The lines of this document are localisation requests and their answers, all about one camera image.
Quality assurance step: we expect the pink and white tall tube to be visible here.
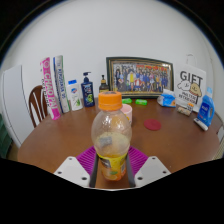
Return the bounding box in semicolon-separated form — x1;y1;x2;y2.
39;56;62;121

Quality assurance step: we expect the pink and yellow cup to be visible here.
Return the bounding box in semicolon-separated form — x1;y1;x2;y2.
120;103;134;126

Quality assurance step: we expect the brown wooden chair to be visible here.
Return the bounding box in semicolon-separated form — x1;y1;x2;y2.
28;84;50;129

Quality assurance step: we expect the framed group picture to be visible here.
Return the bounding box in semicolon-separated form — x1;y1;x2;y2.
105;56;175;100

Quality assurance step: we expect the flat round red coaster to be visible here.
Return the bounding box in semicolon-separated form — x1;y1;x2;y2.
143;118;162;132

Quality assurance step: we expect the white paper gift bag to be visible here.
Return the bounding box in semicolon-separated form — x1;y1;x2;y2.
173;53;208;113

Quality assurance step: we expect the small brown pump bottle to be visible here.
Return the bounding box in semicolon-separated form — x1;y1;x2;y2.
98;74;110;94

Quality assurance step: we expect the blue tissue pack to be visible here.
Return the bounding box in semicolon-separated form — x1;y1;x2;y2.
156;88;177;108

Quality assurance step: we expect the orange juice bottle orange cap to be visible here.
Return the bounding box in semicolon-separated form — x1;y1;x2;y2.
90;91;133;182

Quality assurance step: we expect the small orange-topped box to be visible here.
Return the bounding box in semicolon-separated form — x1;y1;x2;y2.
186;101;195;113

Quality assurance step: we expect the small white remote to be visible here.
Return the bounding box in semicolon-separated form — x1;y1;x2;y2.
193;117;209;132

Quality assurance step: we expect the dark blue pump bottle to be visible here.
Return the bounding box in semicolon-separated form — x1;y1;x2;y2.
81;71;96;108

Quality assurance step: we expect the white bottle with blue cap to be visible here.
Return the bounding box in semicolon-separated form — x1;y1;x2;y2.
65;79;84;112

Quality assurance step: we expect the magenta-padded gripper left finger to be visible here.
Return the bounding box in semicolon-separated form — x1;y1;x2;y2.
53;145;100;189

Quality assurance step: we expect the small patterned snack pack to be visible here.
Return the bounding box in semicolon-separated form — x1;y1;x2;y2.
175;105;193;117

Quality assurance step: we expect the white and green tall tube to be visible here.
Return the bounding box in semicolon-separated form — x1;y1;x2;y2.
53;54;71;114

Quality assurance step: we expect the blue detergent bottle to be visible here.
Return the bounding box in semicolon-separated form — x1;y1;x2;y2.
196;87;215;128

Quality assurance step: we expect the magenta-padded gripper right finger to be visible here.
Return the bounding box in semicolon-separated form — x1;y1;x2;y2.
125;145;172;189

